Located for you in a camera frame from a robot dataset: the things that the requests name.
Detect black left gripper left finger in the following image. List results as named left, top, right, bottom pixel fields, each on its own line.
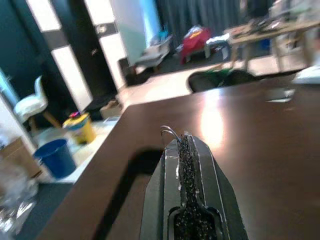
left=142, top=138, right=183, bottom=240

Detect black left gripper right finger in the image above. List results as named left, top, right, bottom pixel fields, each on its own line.
left=166, top=132, right=249, bottom=240

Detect key bunch with metal ring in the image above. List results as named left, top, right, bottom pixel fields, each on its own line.
left=159, top=125, right=183, bottom=147

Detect small cardboard box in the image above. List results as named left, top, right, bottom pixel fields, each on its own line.
left=99, top=101, right=123, bottom=120

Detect yellow plastic bucket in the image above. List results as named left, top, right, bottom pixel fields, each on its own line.
left=62, top=112, right=97, bottom=145

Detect blue plastic waste bin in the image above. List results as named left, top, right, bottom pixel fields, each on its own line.
left=33, top=139, right=77, bottom=180

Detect white paper sheet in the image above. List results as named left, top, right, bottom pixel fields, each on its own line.
left=265, top=88, right=296, bottom=103

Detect grey bench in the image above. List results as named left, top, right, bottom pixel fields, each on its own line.
left=134, top=34, right=176, bottom=74

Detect clear plastic bag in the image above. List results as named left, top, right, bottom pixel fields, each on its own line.
left=0, top=164, right=40, bottom=237

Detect large cardboard box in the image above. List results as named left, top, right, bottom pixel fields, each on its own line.
left=0, top=137, right=42, bottom=179

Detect white cloth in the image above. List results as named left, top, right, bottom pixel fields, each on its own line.
left=206, top=34, right=231, bottom=61

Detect red cloth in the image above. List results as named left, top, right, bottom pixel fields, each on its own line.
left=179, top=26, right=212, bottom=65

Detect white rounded object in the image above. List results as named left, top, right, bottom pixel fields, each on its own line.
left=293, top=65, right=320, bottom=85

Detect white shell chair wooden legs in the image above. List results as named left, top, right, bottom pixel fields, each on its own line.
left=13, top=74, right=62, bottom=131

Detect light wooden work table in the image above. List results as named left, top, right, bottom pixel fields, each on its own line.
left=224, top=18, right=320, bottom=72

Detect dark grey curtain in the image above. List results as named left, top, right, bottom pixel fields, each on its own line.
left=154, top=0, right=242, bottom=38

